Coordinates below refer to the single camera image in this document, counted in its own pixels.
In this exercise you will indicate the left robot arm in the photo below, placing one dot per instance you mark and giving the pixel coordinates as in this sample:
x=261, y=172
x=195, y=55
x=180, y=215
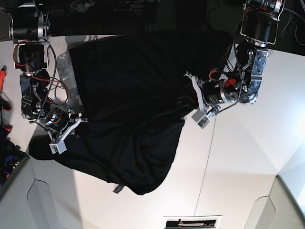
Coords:
x=259, y=26

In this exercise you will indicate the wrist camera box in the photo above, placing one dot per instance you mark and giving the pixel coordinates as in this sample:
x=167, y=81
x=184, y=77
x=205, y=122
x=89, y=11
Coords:
x=201, y=118
x=58, y=148

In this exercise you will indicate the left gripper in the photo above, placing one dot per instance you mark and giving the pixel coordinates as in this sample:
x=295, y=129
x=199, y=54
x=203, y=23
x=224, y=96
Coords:
x=215, y=92

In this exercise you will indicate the grey bin with clothes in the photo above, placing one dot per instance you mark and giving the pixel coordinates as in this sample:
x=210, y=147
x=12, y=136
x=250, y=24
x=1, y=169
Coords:
x=12, y=160

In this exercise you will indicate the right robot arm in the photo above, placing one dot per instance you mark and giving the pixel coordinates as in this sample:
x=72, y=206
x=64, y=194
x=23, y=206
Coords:
x=45, y=99

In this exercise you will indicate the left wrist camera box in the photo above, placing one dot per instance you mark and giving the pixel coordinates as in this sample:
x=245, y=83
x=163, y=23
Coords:
x=201, y=118

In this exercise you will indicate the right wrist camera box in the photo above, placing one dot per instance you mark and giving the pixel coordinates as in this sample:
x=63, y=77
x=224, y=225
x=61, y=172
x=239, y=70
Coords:
x=58, y=148

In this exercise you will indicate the black printed t-shirt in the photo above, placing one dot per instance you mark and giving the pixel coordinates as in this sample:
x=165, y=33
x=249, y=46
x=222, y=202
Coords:
x=135, y=95

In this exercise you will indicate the white label card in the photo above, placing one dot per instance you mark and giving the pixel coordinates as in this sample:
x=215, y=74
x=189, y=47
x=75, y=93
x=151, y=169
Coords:
x=193, y=222

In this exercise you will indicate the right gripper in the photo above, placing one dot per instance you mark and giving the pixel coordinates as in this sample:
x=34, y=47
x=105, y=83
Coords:
x=59, y=124

